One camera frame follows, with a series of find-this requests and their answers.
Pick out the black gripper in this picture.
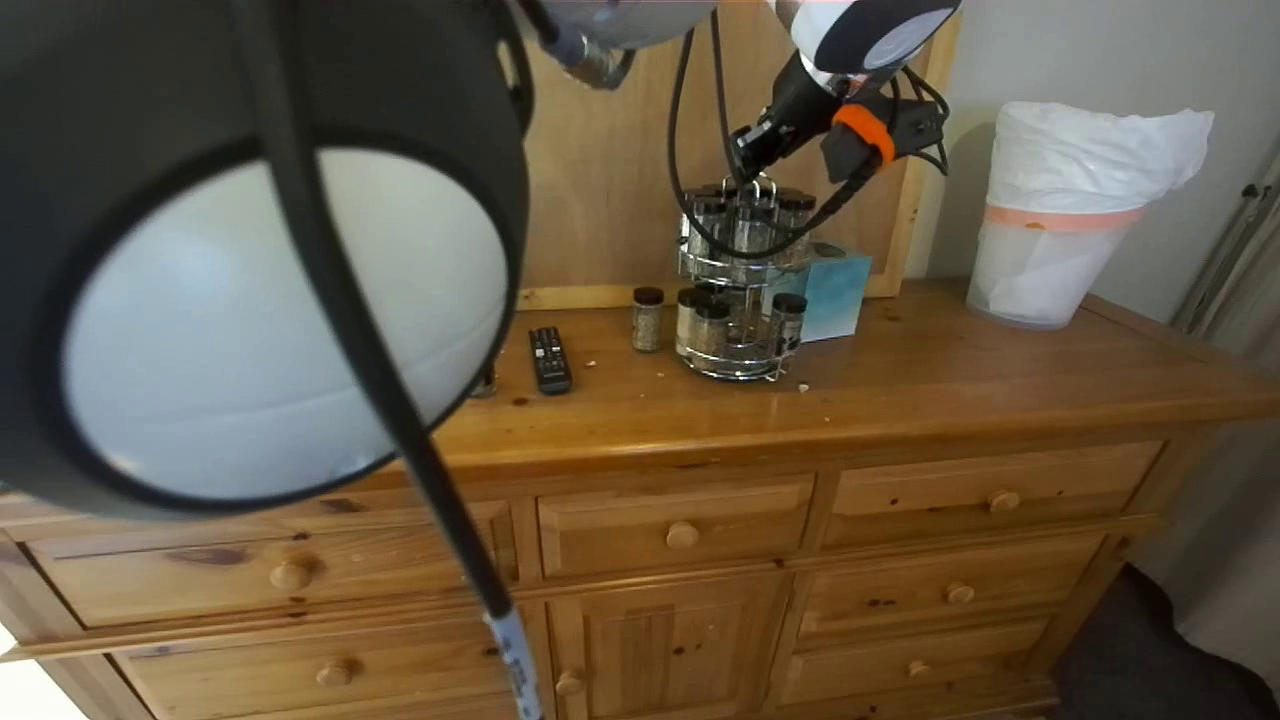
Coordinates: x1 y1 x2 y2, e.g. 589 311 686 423
725 57 855 188

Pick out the chrome rotating seasoning rack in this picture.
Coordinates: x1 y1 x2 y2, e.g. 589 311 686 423
669 176 818 392

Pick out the framed plywood board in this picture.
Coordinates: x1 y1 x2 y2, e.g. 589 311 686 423
503 0 966 316

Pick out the blue tissue box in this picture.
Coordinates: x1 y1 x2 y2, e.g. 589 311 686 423
794 248 875 347

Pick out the small spice jar black lid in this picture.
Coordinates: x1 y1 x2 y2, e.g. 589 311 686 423
628 283 669 355

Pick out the pine wooden dresser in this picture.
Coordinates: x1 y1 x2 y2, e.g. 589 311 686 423
0 275 1280 720

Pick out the black remote control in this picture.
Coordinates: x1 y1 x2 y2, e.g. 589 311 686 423
524 325 581 399

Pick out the orange cable clip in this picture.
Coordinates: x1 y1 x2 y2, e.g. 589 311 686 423
831 101 899 173

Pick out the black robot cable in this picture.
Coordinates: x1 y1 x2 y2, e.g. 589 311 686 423
223 0 954 720

